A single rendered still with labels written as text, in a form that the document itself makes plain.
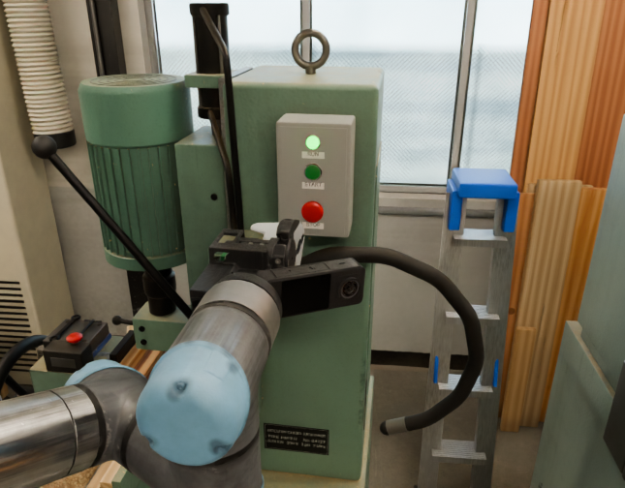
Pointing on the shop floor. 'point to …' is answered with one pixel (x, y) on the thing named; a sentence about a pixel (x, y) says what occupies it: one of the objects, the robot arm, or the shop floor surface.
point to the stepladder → (486, 188)
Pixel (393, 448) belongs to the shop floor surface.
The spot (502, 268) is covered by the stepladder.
